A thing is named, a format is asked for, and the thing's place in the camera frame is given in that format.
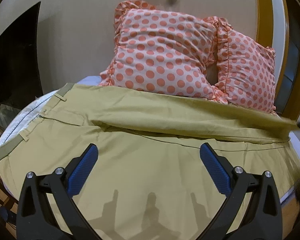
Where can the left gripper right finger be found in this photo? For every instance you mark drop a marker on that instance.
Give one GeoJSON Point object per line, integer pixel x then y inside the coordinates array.
{"type": "Point", "coordinates": [263, 216]}

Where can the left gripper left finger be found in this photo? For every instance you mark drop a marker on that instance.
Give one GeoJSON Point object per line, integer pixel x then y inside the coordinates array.
{"type": "Point", "coordinates": [35, 218]}

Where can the khaki pants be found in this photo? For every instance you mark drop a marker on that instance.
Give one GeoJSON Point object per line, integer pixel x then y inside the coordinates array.
{"type": "Point", "coordinates": [149, 181]}

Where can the white bed sheet mattress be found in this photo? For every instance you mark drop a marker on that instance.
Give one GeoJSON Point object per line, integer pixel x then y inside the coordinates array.
{"type": "Point", "coordinates": [30, 112]}

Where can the right polka dot pillow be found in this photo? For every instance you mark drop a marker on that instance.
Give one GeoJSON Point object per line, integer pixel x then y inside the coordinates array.
{"type": "Point", "coordinates": [245, 68]}

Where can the polka dot pillow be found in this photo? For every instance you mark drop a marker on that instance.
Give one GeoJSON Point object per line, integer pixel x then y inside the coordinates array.
{"type": "Point", "coordinates": [245, 68]}
{"type": "Point", "coordinates": [161, 52]}

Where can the dark furniture panel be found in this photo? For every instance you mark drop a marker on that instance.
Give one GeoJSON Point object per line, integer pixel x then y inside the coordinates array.
{"type": "Point", "coordinates": [19, 73]}

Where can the left polka dot pillow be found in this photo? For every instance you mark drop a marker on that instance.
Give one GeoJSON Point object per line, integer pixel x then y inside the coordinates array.
{"type": "Point", "coordinates": [161, 52]}

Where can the wooden door frame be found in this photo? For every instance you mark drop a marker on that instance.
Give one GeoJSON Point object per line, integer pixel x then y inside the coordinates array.
{"type": "Point", "coordinates": [278, 26]}

